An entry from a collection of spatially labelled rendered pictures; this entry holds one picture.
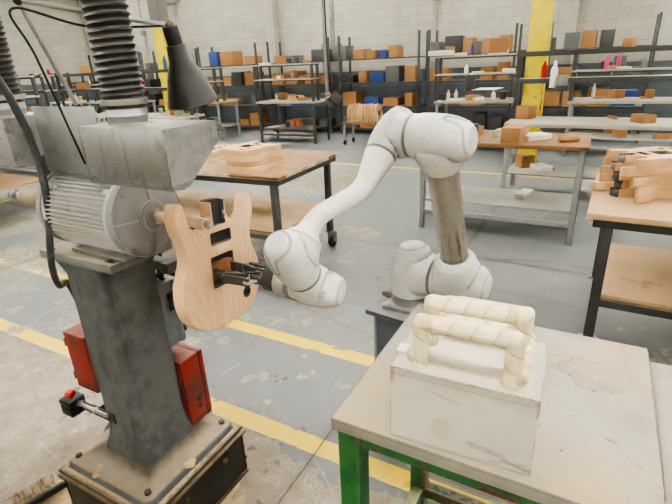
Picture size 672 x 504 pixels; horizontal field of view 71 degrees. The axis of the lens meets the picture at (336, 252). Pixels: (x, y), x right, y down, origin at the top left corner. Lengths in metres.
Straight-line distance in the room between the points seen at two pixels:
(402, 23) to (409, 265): 11.17
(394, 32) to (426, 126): 11.44
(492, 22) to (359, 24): 3.29
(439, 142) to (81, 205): 1.04
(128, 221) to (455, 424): 1.01
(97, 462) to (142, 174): 1.25
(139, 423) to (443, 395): 1.26
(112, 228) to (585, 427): 1.26
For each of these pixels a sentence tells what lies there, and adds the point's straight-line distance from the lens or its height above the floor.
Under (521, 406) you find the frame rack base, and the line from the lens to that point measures 0.91.
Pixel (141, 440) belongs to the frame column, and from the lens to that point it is 1.97.
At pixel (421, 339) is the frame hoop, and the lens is 0.89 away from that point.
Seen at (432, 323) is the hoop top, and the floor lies 1.21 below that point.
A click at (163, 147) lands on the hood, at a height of 1.49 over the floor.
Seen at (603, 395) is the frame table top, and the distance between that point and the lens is 1.25.
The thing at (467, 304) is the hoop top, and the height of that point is 1.21.
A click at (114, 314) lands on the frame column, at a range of 1.68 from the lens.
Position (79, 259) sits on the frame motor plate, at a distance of 1.65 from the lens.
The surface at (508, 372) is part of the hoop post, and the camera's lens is 0.89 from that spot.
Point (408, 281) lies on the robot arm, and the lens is 1.85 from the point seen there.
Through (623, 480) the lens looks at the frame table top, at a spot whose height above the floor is 0.93.
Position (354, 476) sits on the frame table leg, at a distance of 1.19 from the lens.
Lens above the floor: 1.65
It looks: 22 degrees down
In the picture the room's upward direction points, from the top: 3 degrees counter-clockwise
